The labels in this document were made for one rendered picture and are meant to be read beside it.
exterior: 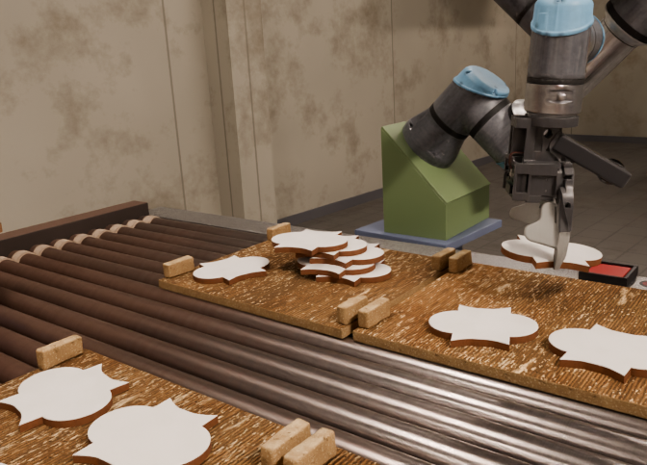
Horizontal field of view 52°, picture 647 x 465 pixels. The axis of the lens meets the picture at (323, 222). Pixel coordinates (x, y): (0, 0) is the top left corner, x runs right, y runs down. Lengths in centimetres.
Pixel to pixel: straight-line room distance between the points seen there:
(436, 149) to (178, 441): 108
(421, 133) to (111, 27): 292
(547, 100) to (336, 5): 470
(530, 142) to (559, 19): 16
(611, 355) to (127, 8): 380
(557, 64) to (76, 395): 72
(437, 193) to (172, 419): 97
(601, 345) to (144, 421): 54
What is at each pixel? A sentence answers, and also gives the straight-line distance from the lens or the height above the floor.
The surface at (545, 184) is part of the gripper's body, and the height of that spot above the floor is 112.
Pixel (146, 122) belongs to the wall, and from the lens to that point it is 434.
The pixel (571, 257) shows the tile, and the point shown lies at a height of 101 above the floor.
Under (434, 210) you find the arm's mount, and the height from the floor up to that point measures 94.
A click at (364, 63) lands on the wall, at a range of 582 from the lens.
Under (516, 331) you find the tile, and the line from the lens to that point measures 90.
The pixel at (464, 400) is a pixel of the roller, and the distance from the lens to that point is 79.
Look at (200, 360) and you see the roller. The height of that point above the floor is 92.
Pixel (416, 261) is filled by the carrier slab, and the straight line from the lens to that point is 120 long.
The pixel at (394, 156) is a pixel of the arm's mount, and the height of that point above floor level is 106.
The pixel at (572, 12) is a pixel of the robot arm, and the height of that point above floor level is 134.
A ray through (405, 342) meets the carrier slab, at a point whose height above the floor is 94.
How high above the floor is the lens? 131
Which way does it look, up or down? 14 degrees down
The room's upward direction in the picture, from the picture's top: 3 degrees counter-clockwise
